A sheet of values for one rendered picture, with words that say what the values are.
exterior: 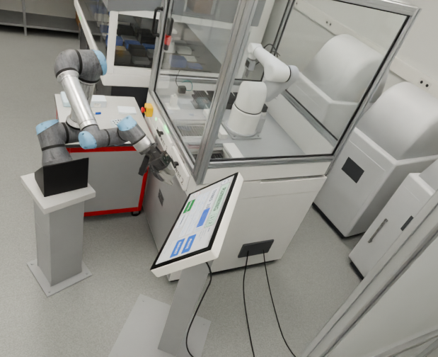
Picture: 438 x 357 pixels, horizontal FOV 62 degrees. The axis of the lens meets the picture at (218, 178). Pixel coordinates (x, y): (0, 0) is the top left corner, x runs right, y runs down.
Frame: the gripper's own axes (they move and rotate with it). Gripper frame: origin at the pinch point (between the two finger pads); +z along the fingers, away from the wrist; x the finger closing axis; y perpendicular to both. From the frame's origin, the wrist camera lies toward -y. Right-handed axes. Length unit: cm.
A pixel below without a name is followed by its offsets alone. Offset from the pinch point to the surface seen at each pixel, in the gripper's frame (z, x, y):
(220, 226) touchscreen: 15.6, -25.2, 25.9
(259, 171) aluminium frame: 36, 48, 18
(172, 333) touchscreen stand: 73, -20, -49
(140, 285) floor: 64, 18, -89
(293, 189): 66, 68, 22
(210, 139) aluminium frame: -1.8, 24.7, 17.1
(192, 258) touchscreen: 16.4, -38.4, 16.4
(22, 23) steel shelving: -179, 315, -271
